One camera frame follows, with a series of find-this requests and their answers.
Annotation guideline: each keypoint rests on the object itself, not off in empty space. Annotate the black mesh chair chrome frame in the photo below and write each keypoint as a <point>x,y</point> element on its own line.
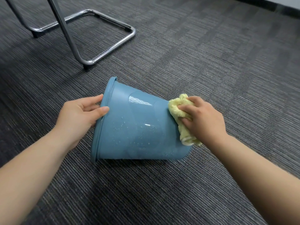
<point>66,28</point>

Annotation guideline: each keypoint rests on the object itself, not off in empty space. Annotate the yellow microfibre cloth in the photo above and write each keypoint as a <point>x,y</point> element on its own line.
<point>174,107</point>

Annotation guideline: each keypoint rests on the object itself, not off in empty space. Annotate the person's right hand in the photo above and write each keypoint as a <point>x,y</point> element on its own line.
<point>206,124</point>

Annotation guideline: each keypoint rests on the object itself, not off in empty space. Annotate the blue plastic bucket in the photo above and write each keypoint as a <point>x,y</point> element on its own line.
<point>140,138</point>

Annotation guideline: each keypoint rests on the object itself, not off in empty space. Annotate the person's right forearm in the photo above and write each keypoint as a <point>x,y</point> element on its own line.
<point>262,182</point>

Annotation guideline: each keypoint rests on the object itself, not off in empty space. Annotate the person's left hand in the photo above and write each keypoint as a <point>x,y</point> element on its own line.
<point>75,121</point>

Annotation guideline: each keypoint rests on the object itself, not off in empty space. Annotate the person's left forearm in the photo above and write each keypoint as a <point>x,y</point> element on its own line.
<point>25,180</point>

